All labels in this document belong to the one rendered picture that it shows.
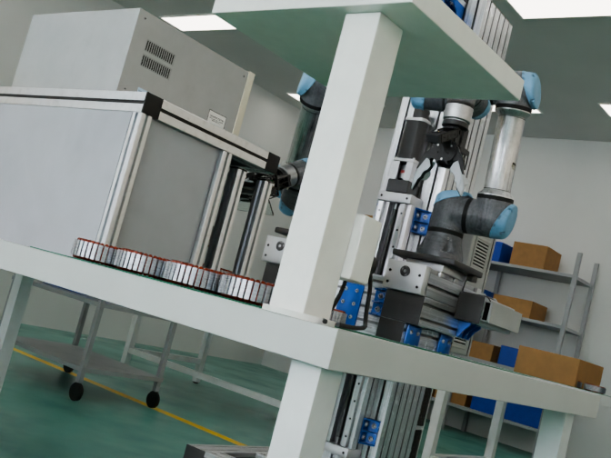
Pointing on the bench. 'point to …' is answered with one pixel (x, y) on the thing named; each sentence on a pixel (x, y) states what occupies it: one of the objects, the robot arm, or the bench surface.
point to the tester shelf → (29, 96)
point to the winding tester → (134, 63)
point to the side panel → (164, 193)
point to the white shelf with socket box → (357, 120)
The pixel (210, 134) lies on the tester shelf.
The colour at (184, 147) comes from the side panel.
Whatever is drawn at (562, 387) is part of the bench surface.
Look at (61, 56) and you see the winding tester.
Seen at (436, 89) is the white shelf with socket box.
